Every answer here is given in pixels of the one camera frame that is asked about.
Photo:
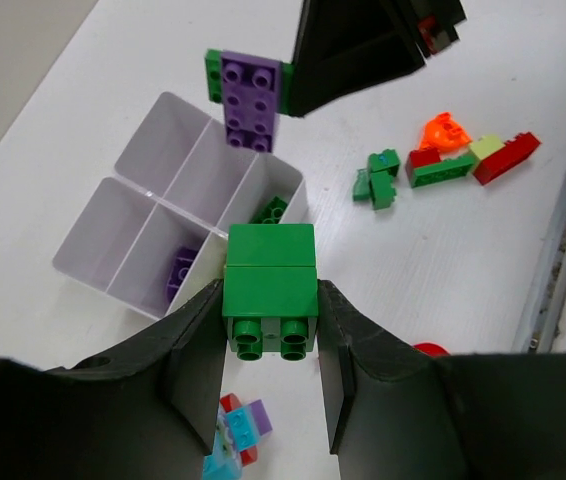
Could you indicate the purple brick in container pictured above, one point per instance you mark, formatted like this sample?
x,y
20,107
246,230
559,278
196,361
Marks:
x,y
182,261

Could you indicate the green lego brick stack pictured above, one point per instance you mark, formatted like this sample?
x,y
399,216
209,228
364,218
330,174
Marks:
x,y
270,290

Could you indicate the small red brick by orange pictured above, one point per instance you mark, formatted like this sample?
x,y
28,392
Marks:
x,y
421,158

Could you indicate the white divided sorting container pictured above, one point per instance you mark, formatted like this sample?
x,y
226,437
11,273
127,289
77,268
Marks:
x,y
176,183

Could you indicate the long green lego brick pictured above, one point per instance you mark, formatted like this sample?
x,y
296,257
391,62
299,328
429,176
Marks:
x,y
444,170

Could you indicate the purple lego plate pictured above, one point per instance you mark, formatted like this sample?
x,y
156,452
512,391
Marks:
x,y
254,93

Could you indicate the cyan lego block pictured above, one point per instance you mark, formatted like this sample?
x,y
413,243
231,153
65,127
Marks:
x,y
224,462

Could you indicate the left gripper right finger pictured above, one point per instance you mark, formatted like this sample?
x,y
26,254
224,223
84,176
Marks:
x,y
393,412

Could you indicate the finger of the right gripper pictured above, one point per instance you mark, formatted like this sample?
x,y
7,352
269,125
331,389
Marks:
x,y
425,28
343,47

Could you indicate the green lego cluster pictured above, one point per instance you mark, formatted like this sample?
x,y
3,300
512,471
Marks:
x,y
375,182

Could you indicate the small purple lego brick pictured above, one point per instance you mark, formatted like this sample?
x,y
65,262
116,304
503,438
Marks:
x,y
261,417

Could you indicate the red brick under cyan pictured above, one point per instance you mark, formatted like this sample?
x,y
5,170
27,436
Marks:
x,y
244,427

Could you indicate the orange lego piece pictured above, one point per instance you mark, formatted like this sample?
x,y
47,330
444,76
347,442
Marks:
x,y
444,134

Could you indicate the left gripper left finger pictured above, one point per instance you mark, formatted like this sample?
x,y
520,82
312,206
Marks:
x,y
145,408

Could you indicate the pale lime lego brick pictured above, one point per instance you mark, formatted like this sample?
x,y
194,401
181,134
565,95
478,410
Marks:
x,y
485,146

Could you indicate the large red lego brick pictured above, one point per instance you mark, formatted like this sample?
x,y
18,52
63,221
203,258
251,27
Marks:
x,y
508,155

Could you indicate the red round lego piece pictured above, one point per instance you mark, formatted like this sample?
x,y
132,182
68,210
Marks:
x,y
431,349

